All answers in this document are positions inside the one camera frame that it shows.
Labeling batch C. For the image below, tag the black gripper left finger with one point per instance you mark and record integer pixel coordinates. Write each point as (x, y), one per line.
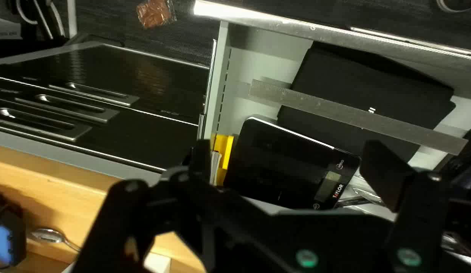
(126, 221)

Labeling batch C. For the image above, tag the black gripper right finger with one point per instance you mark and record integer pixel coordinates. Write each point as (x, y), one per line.
(412, 217)

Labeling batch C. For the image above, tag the blue block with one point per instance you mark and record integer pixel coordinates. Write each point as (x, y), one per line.
(3, 243)

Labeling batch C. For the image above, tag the grey open drawer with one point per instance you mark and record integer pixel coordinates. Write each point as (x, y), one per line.
(245, 65)

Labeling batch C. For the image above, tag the silver metal spoon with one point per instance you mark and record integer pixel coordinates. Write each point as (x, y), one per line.
(50, 235)

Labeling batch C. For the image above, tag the yellow plastic piece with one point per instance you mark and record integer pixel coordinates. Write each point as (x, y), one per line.
(224, 152)

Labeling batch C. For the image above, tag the black device with label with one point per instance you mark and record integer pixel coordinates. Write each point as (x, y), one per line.
(286, 161)

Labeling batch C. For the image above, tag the flat black box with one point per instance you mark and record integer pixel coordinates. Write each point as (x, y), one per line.
(377, 83)

